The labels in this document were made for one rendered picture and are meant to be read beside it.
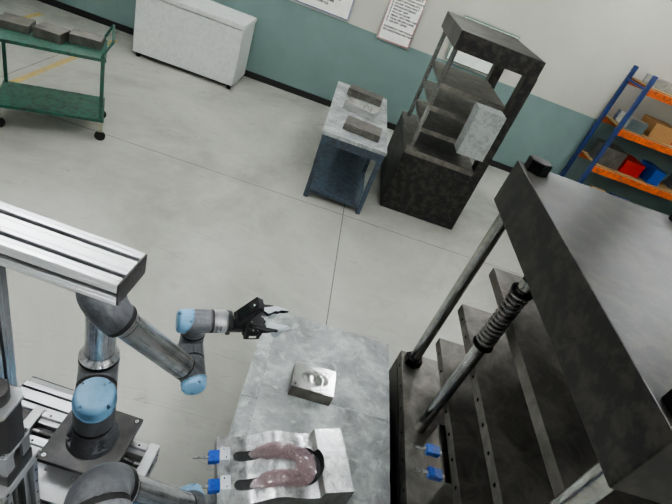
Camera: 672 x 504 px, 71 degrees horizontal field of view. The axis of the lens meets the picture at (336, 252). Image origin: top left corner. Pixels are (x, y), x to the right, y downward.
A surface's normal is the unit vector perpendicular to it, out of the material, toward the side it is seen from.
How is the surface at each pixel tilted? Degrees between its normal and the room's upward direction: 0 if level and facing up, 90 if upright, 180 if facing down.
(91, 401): 7
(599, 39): 90
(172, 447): 0
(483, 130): 90
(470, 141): 90
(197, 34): 90
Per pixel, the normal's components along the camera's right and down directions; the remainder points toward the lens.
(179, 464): 0.32, -0.76
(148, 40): -0.09, 0.56
